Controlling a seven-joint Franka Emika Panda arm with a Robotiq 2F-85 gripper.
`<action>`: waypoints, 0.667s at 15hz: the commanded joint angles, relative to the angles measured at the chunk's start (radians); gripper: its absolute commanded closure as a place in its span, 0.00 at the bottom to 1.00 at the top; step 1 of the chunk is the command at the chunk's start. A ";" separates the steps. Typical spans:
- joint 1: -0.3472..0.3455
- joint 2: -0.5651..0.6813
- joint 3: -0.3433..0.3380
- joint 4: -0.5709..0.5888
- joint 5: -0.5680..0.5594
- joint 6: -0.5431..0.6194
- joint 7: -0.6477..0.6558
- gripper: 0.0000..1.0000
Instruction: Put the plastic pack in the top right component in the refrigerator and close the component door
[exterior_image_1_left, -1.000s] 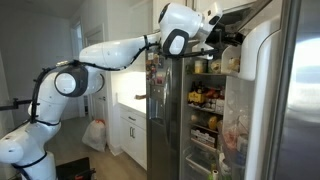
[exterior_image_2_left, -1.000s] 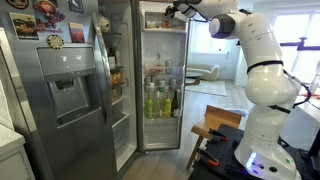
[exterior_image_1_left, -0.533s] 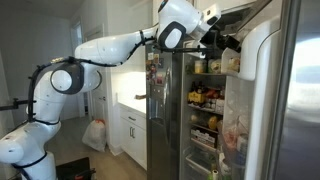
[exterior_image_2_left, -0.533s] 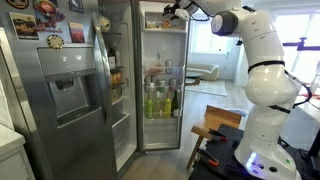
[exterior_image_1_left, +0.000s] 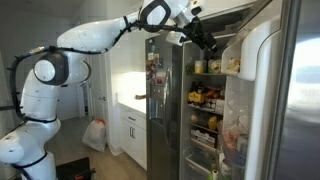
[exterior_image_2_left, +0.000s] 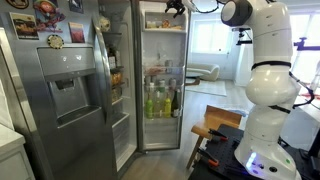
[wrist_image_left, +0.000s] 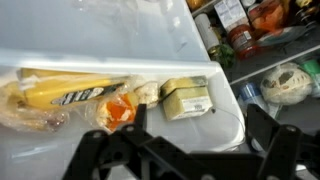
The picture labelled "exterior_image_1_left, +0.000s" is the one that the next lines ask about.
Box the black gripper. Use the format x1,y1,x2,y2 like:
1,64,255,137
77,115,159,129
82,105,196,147
187,17,220,53

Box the translucent door dairy compartment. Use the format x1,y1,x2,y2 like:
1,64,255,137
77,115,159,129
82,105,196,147
219,39,242,78

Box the red food pack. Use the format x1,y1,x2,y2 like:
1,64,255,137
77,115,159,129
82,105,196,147
203,87,225,100

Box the open refrigerator door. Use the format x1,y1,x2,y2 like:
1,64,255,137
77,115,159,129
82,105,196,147
218,0,320,180

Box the refrigerator body with shelves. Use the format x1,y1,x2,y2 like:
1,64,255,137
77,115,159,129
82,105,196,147
172,19,248,180

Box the stainless freezer door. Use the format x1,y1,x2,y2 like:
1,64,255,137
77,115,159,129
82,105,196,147
144,31,184,180

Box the white panel room door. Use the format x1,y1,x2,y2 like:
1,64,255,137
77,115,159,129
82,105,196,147
87,53,110,124

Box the pale bagged food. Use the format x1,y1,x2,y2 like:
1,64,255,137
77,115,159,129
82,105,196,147
208,58,222,75

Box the yellow tub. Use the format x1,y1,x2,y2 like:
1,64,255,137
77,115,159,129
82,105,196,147
193,59,205,75

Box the pale butter block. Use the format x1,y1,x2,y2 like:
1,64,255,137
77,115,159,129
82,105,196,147
226,57,240,73

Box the yellow beer carton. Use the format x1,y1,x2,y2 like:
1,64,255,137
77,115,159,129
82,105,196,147
187,91,205,105

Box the white food boxes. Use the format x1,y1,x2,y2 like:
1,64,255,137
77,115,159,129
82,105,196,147
203,98,225,114

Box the colourful figure magnet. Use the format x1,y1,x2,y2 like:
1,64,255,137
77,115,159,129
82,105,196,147
148,63,158,81

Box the yellow orange food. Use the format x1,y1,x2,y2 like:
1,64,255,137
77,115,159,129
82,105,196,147
207,115,219,131

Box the water ice dispenser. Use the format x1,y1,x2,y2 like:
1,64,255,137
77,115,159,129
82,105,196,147
148,83,167,126

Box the printed cardboard carton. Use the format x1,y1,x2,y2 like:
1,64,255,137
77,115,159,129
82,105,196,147
190,128,217,148

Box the pink food bag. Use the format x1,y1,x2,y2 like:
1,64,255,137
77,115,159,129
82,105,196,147
223,128,238,151

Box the clear crisper drawer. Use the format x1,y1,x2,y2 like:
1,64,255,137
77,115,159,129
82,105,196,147
184,146,218,178

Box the white base cabinet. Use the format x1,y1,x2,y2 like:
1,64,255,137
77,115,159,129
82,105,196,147
117,102,148,171

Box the white trash bag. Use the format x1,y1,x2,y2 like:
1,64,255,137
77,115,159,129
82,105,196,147
81,118,108,153

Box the black perforated robot table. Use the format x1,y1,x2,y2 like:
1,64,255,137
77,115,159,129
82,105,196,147
55,157,97,180

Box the black orange clamp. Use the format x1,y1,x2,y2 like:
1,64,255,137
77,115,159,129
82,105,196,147
73,168,96,180

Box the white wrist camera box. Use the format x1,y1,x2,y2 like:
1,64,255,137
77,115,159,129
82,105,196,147
165,30,188,47

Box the curved steel door handle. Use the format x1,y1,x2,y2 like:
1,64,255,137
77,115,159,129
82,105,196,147
162,66,173,144

